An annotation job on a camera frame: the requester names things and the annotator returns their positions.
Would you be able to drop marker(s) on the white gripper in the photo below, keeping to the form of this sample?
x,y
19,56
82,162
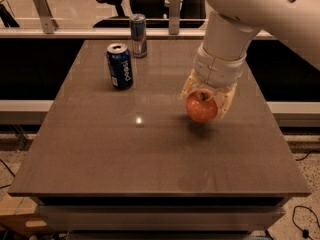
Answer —
x,y
217,68

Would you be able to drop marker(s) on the red apple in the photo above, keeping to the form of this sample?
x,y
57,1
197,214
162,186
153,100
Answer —
x,y
201,106

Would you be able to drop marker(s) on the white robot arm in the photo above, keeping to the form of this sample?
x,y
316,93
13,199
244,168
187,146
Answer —
x,y
234,23

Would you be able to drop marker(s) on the blue pepsi can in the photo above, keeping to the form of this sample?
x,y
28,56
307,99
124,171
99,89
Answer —
x,y
119,63

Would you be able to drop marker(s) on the red bull can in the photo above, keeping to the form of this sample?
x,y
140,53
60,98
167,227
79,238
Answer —
x,y
138,35

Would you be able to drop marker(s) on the black office chair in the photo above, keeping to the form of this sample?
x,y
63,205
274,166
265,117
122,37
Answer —
x,y
192,13

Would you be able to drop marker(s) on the cardboard box under table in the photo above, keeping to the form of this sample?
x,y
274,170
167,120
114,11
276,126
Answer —
x,y
19,215

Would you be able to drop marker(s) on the middle metal glass bracket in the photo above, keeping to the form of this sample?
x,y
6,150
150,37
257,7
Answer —
x,y
174,17

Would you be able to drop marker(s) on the metal glass bracket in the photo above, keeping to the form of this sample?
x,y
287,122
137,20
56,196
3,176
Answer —
x,y
48,23
174,17

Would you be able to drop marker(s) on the left metal glass bracket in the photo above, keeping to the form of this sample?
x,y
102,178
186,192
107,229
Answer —
x,y
48,23

